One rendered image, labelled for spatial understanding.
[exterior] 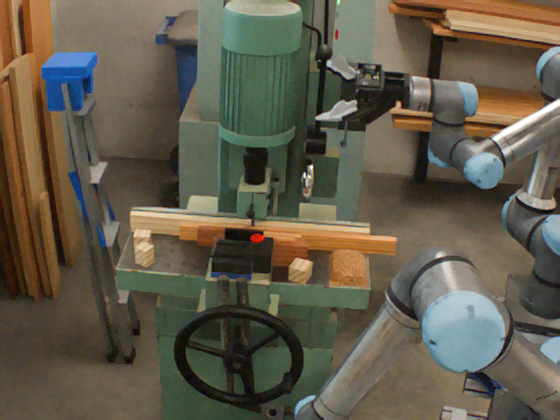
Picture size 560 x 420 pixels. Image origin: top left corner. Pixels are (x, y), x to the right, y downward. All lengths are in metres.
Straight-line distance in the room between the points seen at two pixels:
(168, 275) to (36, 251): 1.47
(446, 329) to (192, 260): 0.92
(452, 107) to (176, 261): 0.74
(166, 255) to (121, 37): 2.44
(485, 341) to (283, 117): 0.81
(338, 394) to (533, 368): 0.35
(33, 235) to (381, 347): 2.13
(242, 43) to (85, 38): 2.66
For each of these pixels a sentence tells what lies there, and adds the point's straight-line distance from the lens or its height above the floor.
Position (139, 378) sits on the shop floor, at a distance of 2.86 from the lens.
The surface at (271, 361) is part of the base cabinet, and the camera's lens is 1.92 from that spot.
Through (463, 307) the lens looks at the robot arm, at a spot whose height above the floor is 1.31.
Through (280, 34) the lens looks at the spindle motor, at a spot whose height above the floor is 1.46.
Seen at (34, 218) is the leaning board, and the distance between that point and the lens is 3.11.
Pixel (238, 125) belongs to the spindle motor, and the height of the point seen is 1.25.
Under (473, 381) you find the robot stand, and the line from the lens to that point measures 2.10.
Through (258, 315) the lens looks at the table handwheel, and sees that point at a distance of 1.60.
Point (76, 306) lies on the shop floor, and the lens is 3.23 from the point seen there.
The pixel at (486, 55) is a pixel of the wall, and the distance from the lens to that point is 4.17.
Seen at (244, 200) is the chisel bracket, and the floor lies 1.05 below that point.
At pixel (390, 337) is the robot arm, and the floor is 1.14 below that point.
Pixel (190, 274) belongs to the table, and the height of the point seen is 0.90.
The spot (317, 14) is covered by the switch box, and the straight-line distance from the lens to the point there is 1.96.
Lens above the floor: 1.91
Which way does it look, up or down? 29 degrees down
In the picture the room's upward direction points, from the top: 3 degrees clockwise
